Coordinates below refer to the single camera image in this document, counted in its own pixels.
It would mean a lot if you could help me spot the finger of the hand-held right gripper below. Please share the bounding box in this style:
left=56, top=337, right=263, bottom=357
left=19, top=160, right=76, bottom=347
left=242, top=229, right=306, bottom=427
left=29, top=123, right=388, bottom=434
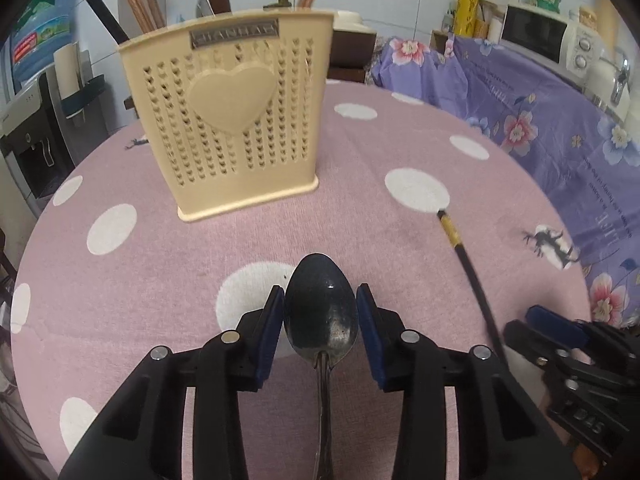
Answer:
left=502, top=320, right=572, bottom=368
left=526, top=305, right=593, bottom=348

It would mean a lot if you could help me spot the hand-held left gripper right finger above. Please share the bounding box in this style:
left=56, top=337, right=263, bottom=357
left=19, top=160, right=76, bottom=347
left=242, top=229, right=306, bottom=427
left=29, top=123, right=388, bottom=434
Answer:
left=355, top=283, right=581, bottom=480

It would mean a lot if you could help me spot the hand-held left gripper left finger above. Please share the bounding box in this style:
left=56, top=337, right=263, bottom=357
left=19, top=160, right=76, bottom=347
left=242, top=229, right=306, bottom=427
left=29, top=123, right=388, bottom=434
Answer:
left=59, top=285, right=286, bottom=480

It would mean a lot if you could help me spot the black chopstick with yellow band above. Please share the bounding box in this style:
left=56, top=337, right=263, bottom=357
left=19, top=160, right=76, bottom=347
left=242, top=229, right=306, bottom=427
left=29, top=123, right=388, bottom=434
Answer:
left=436, top=209, right=508, bottom=361

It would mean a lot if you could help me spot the beige plastic utensil holder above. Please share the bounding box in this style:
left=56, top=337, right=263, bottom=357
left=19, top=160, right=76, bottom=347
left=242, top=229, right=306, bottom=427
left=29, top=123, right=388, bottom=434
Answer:
left=117, top=9, right=335, bottom=223

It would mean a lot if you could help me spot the pink polka dot tablecloth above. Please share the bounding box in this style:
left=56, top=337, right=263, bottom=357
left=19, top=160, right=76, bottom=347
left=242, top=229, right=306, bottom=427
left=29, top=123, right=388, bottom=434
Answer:
left=10, top=80, right=596, bottom=480

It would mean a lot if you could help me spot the purple floral cloth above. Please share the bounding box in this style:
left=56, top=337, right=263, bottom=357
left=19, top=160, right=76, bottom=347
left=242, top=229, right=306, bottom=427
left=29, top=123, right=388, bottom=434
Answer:
left=372, top=35, right=640, bottom=331

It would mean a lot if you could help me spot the chrome tap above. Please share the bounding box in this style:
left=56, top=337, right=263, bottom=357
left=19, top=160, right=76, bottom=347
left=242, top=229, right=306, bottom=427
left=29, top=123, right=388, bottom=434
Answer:
left=611, top=51, right=632, bottom=107

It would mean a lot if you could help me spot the brown cooker with white lid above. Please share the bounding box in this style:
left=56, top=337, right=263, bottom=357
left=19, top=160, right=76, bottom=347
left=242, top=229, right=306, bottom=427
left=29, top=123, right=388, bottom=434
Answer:
left=327, top=10, right=378, bottom=83

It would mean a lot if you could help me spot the white microwave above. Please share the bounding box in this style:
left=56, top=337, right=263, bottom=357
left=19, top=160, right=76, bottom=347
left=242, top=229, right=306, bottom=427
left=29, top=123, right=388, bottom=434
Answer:
left=500, top=2, right=606, bottom=78

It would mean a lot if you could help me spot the teal roll holder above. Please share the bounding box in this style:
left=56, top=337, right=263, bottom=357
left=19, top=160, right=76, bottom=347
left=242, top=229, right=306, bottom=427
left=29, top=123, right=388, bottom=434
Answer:
left=60, top=75, right=108, bottom=113

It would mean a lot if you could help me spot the water dispenser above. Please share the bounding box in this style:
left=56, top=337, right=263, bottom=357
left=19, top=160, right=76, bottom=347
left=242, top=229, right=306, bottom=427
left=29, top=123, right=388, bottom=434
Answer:
left=0, top=72, right=76, bottom=201

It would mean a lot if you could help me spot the yellow roll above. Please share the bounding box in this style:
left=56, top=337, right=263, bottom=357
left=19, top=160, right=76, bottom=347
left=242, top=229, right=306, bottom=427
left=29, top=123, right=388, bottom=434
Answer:
left=452, top=0, right=481, bottom=38

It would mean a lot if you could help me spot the blue water bottle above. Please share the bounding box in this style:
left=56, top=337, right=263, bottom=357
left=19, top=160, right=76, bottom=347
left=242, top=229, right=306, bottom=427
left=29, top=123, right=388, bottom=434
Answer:
left=10, top=0, right=76, bottom=88

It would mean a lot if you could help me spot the black utensil handle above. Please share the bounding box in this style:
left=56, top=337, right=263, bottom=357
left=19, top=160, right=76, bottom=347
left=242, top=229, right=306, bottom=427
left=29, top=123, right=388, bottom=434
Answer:
left=73, top=0, right=131, bottom=43

